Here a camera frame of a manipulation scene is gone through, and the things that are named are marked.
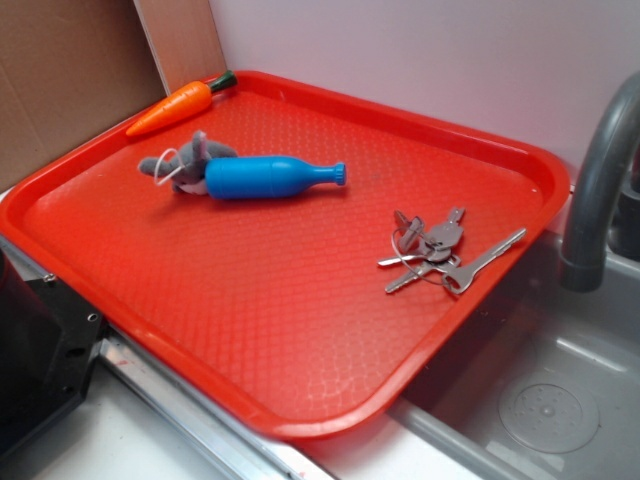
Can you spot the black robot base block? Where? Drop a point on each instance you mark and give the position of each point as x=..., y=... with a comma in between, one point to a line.
x=50, y=337

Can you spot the red plastic tray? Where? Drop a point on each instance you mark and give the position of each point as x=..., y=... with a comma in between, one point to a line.
x=276, y=308

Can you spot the blue plastic toy bottle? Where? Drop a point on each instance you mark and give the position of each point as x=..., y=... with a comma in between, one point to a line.
x=266, y=177

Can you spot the silver key bunch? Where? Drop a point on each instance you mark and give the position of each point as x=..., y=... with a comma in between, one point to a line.
x=428, y=253

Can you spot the grey plush toy animal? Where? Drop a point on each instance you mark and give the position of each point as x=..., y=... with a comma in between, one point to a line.
x=184, y=168

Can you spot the orange plastic toy carrot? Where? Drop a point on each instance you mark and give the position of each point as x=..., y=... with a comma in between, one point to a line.
x=187, y=101

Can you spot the grey sink faucet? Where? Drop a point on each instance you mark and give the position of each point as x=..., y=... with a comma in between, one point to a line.
x=604, y=211

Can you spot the grey plastic sink basin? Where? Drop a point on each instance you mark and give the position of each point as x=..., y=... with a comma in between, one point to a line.
x=539, y=382

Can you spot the brown cardboard panel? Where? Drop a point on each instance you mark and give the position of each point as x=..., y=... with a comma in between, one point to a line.
x=70, y=70

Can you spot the silver metal rail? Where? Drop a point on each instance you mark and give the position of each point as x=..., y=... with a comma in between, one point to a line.
x=129, y=417

